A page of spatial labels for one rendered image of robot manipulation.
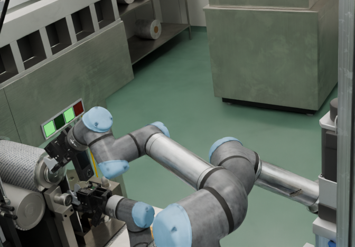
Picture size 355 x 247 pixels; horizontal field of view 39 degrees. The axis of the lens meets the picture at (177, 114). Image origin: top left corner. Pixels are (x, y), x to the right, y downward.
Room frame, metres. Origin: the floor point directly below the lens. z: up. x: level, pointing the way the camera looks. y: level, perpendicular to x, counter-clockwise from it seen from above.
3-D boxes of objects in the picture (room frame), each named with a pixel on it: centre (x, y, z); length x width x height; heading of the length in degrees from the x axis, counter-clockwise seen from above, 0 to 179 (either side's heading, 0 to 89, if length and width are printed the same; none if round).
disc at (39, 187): (1.41, 0.44, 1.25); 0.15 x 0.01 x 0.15; 145
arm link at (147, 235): (1.28, 0.18, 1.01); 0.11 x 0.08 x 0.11; 4
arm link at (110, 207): (1.34, 0.25, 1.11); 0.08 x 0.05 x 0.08; 145
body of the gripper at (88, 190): (1.39, 0.31, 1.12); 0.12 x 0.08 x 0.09; 55
